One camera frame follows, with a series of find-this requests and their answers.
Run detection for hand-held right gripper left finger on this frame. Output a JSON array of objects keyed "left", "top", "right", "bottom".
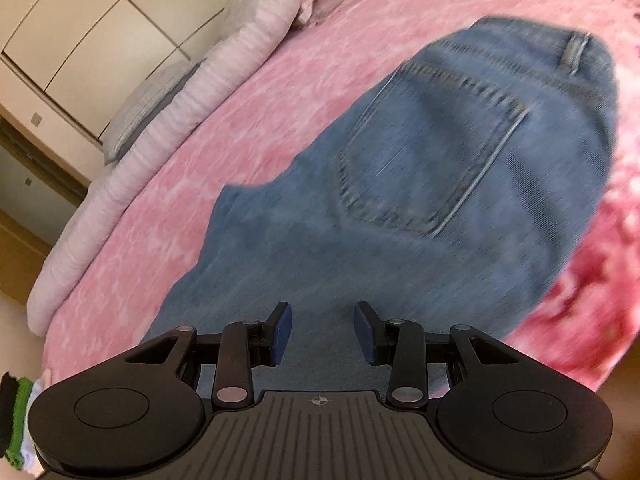
[{"left": 125, "top": 301, "right": 293, "bottom": 409}]

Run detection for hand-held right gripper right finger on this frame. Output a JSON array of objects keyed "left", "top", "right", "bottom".
[{"left": 353, "top": 301, "right": 526, "bottom": 408}]

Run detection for blue denim jeans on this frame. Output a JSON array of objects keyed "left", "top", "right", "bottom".
[{"left": 145, "top": 16, "right": 621, "bottom": 396}]

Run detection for pink floral blanket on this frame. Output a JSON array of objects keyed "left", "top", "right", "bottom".
[{"left": 40, "top": 0, "right": 640, "bottom": 401}]

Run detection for striped light pink quilt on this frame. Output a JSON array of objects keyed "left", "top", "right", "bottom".
[{"left": 26, "top": 0, "right": 331, "bottom": 336}]

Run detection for grey cushion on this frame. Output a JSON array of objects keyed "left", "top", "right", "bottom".
[{"left": 101, "top": 57, "right": 206, "bottom": 166}]

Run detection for folded green garment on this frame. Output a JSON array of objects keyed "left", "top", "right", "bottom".
[{"left": 2, "top": 377, "right": 33, "bottom": 466}]

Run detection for cream panelled wardrobe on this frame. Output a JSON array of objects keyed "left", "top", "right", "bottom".
[{"left": 0, "top": 0, "right": 261, "bottom": 141}]

